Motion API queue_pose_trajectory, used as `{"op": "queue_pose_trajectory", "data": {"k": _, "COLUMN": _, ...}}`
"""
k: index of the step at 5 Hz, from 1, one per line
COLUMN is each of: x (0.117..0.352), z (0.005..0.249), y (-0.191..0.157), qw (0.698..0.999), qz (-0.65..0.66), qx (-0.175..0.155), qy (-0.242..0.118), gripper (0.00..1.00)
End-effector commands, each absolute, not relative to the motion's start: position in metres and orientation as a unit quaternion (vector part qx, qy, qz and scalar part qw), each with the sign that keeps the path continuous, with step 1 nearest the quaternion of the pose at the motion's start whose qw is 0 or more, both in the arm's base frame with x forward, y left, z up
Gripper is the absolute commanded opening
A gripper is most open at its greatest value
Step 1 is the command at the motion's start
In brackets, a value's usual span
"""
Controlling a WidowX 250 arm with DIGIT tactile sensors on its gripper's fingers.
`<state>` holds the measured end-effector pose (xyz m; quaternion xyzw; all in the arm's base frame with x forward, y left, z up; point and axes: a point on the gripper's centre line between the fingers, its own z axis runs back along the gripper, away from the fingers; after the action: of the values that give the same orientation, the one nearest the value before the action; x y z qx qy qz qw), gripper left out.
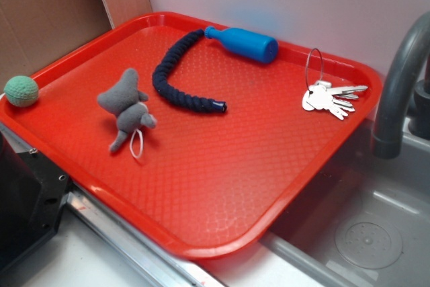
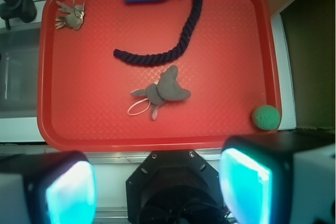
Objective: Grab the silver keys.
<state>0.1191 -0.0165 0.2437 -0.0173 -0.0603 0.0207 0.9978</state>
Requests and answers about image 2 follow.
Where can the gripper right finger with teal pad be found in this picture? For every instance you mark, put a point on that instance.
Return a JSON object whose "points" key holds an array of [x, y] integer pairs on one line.
{"points": [[282, 177]]}

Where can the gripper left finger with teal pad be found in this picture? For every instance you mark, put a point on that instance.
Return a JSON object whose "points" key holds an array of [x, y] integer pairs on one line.
{"points": [[56, 187]]}

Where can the silver keys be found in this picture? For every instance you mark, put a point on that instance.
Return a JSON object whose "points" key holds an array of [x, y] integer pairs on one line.
{"points": [[74, 15]]}

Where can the green foam ball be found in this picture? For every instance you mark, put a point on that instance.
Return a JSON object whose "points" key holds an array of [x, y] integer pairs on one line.
{"points": [[266, 117]]}

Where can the red plastic tray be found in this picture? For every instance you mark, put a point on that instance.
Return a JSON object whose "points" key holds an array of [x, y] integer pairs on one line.
{"points": [[84, 90]]}

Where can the grey toy sink basin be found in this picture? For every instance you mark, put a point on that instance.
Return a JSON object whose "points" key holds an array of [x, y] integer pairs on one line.
{"points": [[19, 71]]}

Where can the grey plush elephant toy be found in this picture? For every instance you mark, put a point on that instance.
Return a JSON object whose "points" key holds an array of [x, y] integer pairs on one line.
{"points": [[165, 89]]}

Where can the brown cardboard panel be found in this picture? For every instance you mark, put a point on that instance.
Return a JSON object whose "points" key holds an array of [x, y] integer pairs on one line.
{"points": [[309, 30]]}

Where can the grey toy faucet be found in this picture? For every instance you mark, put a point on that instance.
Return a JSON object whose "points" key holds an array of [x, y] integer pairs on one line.
{"points": [[25, 10]]}

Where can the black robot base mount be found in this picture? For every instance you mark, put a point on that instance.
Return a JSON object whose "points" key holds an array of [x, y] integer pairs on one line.
{"points": [[175, 187]]}

